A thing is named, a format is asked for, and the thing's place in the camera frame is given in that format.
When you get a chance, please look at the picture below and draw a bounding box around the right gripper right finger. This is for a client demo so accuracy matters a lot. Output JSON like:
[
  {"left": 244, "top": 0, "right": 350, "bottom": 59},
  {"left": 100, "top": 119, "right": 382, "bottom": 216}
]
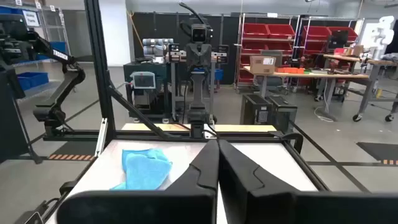
[{"left": 218, "top": 139, "right": 398, "bottom": 224}]

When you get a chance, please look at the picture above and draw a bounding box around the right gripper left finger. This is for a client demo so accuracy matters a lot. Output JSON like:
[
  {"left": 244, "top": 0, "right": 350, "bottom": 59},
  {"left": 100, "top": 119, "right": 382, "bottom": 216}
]
[{"left": 57, "top": 139, "right": 220, "bottom": 224}]

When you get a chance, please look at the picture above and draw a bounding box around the blue microfibre towel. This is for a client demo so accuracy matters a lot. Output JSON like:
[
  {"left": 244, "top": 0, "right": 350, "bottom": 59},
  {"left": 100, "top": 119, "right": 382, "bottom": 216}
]
[{"left": 109, "top": 148, "right": 174, "bottom": 191}]

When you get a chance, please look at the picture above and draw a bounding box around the grey metal equipment stand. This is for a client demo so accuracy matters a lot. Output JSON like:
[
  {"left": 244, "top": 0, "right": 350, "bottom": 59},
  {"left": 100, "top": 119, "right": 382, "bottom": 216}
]
[{"left": 166, "top": 43, "right": 230, "bottom": 123}]

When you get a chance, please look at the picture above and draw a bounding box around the white teach pendant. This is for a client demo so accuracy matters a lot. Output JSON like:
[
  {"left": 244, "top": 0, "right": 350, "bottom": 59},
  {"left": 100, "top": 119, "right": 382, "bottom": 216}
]
[{"left": 129, "top": 71, "right": 157, "bottom": 90}]

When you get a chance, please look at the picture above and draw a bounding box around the red storage bin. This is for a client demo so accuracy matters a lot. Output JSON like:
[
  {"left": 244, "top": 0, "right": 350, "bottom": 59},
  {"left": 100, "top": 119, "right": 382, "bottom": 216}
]
[
  {"left": 303, "top": 26, "right": 332, "bottom": 41},
  {"left": 328, "top": 26, "right": 358, "bottom": 42},
  {"left": 243, "top": 23, "right": 270, "bottom": 39},
  {"left": 267, "top": 24, "right": 295, "bottom": 39}
]

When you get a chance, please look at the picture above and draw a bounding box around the cardboard box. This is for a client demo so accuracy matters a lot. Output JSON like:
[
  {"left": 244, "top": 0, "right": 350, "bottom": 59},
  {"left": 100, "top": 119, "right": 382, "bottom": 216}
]
[{"left": 249, "top": 55, "right": 277, "bottom": 75}]

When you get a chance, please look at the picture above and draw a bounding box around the metal shelving rack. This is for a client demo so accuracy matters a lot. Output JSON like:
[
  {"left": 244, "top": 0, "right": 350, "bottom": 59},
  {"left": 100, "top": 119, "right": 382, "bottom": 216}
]
[
  {"left": 235, "top": 12, "right": 301, "bottom": 93},
  {"left": 294, "top": 17, "right": 365, "bottom": 63}
]

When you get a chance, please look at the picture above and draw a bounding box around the dark green cabinet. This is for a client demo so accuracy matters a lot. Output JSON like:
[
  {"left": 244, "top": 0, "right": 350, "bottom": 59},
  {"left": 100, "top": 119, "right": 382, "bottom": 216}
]
[{"left": 123, "top": 60, "right": 171, "bottom": 121}]

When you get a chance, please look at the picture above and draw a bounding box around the black computer tower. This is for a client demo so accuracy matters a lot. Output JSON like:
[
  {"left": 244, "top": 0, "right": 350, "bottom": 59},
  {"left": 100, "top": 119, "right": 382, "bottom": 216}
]
[
  {"left": 266, "top": 95, "right": 299, "bottom": 134},
  {"left": 239, "top": 93, "right": 273, "bottom": 126}
]

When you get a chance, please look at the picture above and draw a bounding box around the grey office chair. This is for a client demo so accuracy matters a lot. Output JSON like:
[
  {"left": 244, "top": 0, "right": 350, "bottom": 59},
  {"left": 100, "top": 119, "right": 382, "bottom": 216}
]
[{"left": 259, "top": 49, "right": 289, "bottom": 94}]

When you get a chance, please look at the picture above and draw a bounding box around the orange flat tray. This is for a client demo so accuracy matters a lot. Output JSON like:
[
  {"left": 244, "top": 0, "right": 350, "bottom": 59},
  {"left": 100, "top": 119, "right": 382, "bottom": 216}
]
[{"left": 275, "top": 67, "right": 305, "bottom": 75}]

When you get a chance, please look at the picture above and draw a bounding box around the black hazard-striped floor mat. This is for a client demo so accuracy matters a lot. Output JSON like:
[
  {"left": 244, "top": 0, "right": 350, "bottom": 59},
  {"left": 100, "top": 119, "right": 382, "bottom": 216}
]
[
  {"left": 356, "top": 141, "right": 398, "bottom": 166},
  {"left": 48, "top": 141, "right": 98, "bottom": 162}
]

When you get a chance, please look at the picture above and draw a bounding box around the wooden-top workbench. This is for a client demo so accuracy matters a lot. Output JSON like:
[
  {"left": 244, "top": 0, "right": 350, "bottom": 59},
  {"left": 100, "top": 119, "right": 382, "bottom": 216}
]
[{"left": 243, "top": 65, "right": 370, "bottom": 123}]

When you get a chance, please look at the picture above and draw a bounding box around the black computer monitor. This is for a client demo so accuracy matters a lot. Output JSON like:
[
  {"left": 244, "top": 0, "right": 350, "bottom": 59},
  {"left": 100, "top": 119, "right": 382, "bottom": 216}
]
[{"left": 326, "top": 30, "right": 349, "bottom": 50}]

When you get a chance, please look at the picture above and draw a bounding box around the workbench with caster wheels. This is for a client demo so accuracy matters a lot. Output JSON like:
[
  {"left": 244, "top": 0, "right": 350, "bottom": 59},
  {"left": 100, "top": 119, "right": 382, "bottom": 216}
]
[{"left": 322, "top": 53, "right": 398, "bottom": 123}]

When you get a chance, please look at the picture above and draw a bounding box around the white printed sign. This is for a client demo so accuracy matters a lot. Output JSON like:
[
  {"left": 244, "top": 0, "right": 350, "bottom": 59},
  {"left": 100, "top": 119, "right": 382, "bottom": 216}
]
[{"left": 22, "top": 10, "right": 40, "bottom": 27}]

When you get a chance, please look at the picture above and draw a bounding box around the white robot figure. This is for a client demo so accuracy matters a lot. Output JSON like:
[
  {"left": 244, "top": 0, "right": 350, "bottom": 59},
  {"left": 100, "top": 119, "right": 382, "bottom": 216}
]
[{"left": 360, "top": 15, "right": 396, "bottom": 60}]

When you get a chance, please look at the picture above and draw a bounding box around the black flat panel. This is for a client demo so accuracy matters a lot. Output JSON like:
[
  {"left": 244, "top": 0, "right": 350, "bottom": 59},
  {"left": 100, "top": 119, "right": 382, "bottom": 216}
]
[{"left": 0, "top": 67, "right": 30, "bottom": 162}]

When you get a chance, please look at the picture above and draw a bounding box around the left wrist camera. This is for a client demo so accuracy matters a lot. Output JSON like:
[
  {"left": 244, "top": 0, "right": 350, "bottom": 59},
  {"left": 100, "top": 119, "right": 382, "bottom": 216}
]
[{"left": 190, "top": 26, "right": 208, "bottom": 44}]

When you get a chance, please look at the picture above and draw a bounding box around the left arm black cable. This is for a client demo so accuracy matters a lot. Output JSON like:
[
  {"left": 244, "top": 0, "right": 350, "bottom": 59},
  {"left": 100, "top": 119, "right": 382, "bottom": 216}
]
[{"left": 178, "top": 1, "right": 215, "bottom": 38}]

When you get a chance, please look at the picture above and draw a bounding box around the black aluminium table frame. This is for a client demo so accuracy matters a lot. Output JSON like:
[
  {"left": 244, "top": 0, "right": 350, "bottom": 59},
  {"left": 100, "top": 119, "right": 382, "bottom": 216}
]
[{"left": 14, "top": 0, "right": 331, "bottom": 224}]

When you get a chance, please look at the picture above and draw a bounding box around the silver frame bracket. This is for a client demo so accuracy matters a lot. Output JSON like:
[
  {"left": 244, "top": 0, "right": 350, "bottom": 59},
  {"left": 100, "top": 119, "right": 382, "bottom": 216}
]
[{"left": 94, "top": 117, "right": 109, "bottom": 158}]

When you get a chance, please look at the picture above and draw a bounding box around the wire shelving unit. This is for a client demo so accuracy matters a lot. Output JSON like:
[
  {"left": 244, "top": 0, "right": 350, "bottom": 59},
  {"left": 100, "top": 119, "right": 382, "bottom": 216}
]
[{"left": 0, "top": 0, "right": 72, "bottom": 94}]

